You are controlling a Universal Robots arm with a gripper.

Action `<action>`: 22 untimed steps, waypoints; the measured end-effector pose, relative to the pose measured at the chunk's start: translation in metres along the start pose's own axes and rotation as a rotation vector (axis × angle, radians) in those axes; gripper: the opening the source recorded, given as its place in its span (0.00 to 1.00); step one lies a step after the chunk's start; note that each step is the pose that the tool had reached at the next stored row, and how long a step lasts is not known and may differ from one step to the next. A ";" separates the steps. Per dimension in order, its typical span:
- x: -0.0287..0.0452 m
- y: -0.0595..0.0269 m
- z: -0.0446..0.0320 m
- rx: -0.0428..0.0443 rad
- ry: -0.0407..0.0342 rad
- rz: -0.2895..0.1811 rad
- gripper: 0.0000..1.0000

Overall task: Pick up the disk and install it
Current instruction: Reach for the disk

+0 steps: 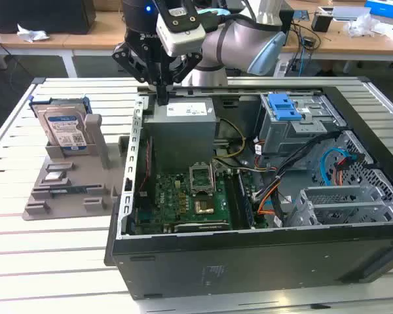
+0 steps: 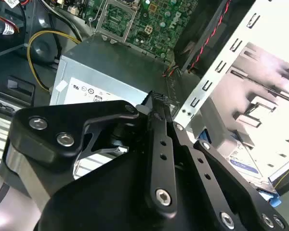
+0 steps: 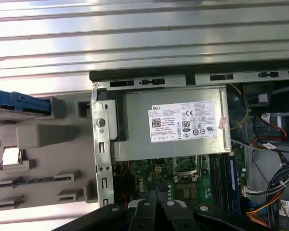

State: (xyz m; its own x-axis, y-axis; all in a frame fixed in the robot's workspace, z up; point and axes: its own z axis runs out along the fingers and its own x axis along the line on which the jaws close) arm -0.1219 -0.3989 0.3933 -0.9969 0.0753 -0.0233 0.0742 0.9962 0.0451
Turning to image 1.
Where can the loose RAM stick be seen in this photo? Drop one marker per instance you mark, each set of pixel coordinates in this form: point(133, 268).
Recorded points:
point(75, 189)

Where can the wooden desk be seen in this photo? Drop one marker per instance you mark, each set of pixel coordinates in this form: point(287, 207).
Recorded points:
point(347, 44)
point(68, 41)

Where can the black RAM slot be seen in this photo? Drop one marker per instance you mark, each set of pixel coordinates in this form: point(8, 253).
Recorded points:
point(236, 202)
point(229, 199)

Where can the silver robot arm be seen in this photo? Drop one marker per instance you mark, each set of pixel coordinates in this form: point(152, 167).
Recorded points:
point(235, 39)

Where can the blue cardboard box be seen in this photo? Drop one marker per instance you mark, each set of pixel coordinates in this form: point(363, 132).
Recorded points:
point(383, 8)

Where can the silver CPU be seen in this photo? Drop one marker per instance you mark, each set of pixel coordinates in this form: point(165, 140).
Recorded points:
point(54, 177)

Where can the green motherboard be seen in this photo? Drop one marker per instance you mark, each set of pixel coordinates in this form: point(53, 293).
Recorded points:
point(170, 199)

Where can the black PC case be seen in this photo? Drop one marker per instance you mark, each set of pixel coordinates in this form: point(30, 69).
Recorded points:
point(249, 265)

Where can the large black box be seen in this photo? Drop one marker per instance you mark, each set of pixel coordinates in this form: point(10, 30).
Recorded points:
point(42, 14)

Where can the hard disk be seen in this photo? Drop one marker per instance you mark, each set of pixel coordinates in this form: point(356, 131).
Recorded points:
point(63, 127)

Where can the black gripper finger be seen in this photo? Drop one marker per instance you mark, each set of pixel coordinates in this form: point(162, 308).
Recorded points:
point(122, 55)
point(190, 63)

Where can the grey metal disk bay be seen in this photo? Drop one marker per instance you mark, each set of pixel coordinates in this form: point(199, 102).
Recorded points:
point(340, 196)

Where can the CPU socket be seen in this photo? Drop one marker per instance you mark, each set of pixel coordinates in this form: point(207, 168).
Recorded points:
point(204, 206)

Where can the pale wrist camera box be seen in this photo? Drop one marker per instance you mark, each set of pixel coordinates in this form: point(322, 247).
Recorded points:
point(180, 39)

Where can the clear plastic bags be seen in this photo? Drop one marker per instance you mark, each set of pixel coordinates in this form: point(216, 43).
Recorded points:
point(360, 25)

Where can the grey metal drive cage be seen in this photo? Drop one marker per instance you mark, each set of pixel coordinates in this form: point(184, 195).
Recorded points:
point(281, 137)

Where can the crumpled white paper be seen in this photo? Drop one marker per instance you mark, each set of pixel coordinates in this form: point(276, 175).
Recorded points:
point(31, 33)

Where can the grey power supply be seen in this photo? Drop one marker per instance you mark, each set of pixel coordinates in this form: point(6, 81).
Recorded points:
point(180, 137)

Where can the small black box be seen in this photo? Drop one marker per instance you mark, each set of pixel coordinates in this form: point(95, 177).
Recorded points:
point(321, 22)

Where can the black graphics card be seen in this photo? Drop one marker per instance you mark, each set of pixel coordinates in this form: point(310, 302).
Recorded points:
point(199, 226)

